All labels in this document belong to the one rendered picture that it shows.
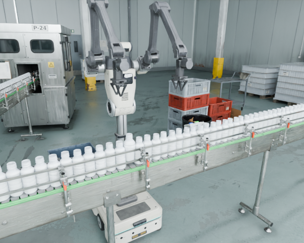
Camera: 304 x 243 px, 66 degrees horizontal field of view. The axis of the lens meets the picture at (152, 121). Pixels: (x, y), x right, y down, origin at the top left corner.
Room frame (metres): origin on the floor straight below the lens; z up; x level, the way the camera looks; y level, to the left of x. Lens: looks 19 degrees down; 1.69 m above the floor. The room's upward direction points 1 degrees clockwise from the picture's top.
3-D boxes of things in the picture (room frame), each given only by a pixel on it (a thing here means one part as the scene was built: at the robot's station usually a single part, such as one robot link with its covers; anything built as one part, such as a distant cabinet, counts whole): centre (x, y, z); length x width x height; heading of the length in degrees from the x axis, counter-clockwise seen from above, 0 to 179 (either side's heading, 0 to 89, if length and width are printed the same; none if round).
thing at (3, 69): (4.26, 2.69, 1.22); 0.23 x 0.04 x 0.32; 102
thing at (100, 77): (10.94, 2.55, 0.50); 1.24 x 1.03 x 1.00; 123
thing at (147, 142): (1.31, 0.03, 1.08); 0.06 x 0.06 x 0.17
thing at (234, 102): (6.03, -1.95, 0.49); 1.05 x 0.55 x 0.99; 120
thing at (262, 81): (8.18, -3.89, 0.50); 1.23 x 1.05 x 1.00; 118
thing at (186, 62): (1.57, -0.21, 1.60); 0.12 x 0.09 x 0.12; 31
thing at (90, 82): (8.75, 2.33, 0.55); 0.40 x 0.40 x 1.10; 30
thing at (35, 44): (5.11, 2.45, 1.00); 1.60 x 1.30 x 2.00; 12
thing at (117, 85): (1.36, 0.19, 1.44); 0.07 x 0.07 x 0.09; 31
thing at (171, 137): (1.39, -0.13, 1.08); 0.06 x 0.06 x 0.17
